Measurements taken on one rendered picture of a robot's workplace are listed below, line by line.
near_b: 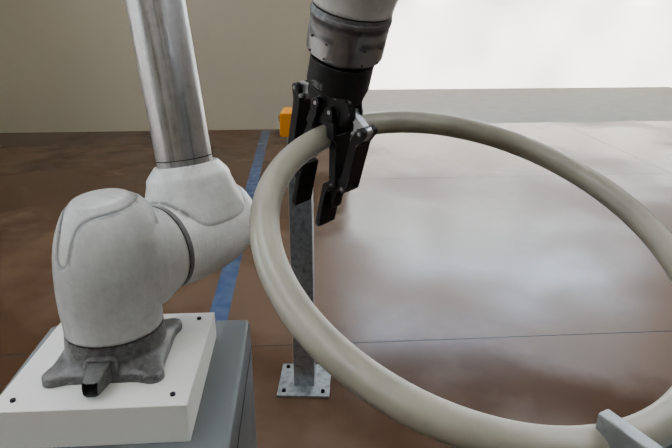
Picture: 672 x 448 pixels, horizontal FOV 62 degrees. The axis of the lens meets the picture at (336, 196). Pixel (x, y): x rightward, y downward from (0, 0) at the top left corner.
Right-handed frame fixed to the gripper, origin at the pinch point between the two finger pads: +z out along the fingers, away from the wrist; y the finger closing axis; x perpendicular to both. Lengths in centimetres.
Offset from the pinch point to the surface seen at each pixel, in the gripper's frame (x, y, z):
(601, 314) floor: 195, 18, 139
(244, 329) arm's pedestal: 1.4, -13.4, 44.8
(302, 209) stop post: 63, -64, 77
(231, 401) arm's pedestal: -12.2, 1.7, 37.6
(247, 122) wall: 310, -422, 308
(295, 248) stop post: 60, -61, 91
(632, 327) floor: 194, 31, 134
